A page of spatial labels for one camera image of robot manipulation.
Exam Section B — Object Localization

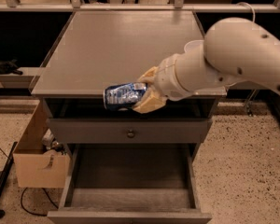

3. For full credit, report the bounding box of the white cable behind cabinet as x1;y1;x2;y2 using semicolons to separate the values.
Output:
236;2;256;23

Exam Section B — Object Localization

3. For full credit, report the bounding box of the black cable on floor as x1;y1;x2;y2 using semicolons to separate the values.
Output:
20;187;59;217

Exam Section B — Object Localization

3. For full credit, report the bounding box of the grey wooden drawer cabinet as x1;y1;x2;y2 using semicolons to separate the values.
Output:
28;10;228;161

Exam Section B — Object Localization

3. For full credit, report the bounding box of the cardboard box on floor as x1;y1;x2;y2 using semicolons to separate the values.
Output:
13;103;71;188

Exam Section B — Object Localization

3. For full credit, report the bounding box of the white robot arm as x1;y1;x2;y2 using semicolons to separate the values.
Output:
133;18;280;114

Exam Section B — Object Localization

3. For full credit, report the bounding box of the closed grey top drawer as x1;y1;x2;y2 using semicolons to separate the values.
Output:
47;119;212;144

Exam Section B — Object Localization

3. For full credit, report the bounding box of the metal diagonal bracket strut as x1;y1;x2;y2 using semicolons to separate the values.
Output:
244;90;259;116

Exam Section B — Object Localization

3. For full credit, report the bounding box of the open grey middle drawer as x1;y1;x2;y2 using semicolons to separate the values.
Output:
48;144;212;224

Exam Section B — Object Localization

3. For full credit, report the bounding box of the round brass drawer knob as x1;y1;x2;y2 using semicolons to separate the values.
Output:
127;130;135;138

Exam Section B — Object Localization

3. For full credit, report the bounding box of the white ceramic bowl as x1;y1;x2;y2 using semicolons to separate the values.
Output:
184;40;203;53

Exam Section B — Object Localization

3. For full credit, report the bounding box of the black bar on floor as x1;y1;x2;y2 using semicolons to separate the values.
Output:
0;141;19;219

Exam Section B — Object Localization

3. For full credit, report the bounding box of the black object on ledge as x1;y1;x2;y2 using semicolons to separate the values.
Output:
0;60;23;76

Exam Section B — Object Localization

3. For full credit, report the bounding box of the blue pepsi can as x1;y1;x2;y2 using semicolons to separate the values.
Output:
104;82;147;111

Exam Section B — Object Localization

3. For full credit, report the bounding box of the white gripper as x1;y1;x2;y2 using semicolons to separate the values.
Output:
132;54;193;114

